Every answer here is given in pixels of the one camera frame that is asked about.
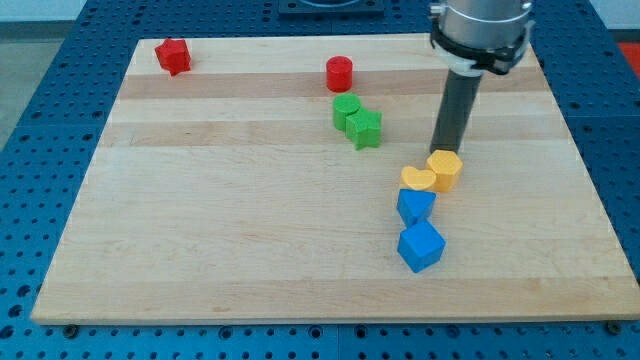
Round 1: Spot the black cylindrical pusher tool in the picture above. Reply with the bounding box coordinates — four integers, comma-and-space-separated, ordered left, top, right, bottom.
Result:
429, 70, 482, 153

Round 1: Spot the yellow hexagon block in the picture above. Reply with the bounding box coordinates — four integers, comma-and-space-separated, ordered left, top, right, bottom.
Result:
426, 150, 463, 192

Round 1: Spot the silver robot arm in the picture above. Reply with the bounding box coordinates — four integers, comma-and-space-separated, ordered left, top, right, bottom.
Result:
429, 0, 534, 153

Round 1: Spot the yellow heart block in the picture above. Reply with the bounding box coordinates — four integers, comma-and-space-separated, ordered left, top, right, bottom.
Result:
399, 166, 437, 191

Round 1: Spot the green star block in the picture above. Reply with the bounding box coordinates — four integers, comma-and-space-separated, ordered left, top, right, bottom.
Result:
345, 107, 382, 150

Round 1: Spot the green cylinder block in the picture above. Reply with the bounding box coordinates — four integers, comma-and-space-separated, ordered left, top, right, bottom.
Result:
332, 93, 361, 131

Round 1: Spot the blue triangle block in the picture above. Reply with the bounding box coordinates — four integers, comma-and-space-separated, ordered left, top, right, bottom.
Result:
396, 189, 437, 227

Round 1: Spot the red cylinder block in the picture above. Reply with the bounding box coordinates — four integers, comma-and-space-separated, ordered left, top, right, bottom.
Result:
326, 56, 353, 93

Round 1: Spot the blue cube block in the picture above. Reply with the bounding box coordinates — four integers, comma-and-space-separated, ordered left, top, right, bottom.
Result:
397, 221, 446, 273

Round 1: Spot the wooden board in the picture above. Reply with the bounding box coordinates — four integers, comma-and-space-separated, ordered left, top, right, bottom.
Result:
31, 34, 639, 325

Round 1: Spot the red star block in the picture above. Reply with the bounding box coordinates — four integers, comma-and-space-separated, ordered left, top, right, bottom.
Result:
154, 38, 191, 76

